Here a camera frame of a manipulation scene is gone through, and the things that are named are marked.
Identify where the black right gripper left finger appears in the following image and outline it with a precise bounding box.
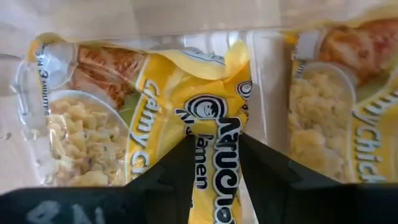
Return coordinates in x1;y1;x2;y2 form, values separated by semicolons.
126;134;196;224

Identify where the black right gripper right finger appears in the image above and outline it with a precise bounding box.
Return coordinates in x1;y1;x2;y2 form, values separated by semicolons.
238;133;340;224

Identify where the yellow Maruchan chicken ramen pack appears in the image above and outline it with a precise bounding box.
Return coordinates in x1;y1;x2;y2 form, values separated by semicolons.
11;30;253;224
284;4;398;185

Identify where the clear plastic bin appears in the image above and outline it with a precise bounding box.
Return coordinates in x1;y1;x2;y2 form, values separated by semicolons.
0;0;398;195

